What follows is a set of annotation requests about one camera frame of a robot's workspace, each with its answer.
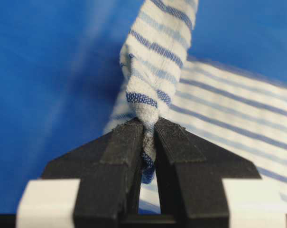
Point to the blue white striped towel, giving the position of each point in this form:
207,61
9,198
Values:
229,108

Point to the blue table cloth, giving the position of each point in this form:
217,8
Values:
60,74

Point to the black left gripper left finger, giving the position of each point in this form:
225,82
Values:
88,187

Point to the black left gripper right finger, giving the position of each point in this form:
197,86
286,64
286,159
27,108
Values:
207,186

